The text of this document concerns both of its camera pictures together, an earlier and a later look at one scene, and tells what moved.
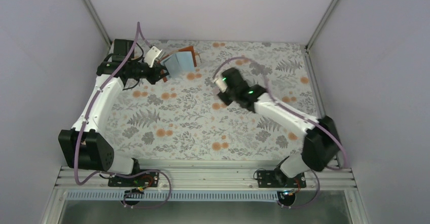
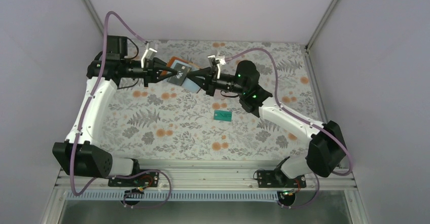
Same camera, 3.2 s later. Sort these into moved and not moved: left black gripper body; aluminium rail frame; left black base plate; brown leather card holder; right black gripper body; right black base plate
Moved: right black gripper body; brown leather card holder
Not moved: left black gripper body; left black base plate; aluminium rail frame; right black base plate
